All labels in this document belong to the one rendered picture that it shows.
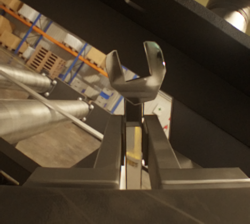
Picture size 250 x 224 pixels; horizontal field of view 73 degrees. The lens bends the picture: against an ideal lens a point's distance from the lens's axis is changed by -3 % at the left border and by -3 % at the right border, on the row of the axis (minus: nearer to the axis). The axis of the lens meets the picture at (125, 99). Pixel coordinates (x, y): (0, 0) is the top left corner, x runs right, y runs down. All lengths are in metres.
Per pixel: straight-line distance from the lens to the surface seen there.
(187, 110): 0.22
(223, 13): 0.38
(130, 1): 0.22
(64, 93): 1.21
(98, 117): 1.15
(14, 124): 0.44
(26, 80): 0.96
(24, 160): 0.25
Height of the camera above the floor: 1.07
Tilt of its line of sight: level
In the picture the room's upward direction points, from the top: 33 degrees clockwise
